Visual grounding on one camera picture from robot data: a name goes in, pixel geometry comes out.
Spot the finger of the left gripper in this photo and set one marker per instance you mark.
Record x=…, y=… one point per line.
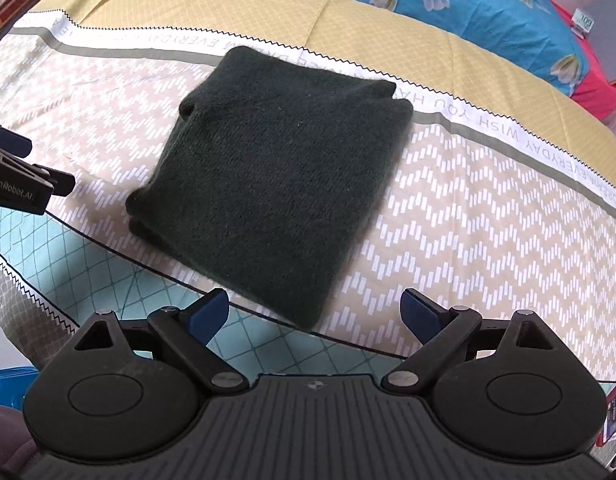
x=14, y=143

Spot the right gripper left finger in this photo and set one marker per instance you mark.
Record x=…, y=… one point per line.
x=186, y=334

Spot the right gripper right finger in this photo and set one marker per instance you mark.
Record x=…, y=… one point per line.
x=444, y=335

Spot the dark green knit sweater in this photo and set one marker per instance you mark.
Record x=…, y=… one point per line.
x=269, y=173

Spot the patterned beige yellow bedspread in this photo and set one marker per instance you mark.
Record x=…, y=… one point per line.
x=504, y=197

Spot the blue plastic bin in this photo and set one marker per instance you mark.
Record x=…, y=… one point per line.
x=14, y=384

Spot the small white digital clock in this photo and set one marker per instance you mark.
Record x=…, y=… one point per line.
x=581, y=23

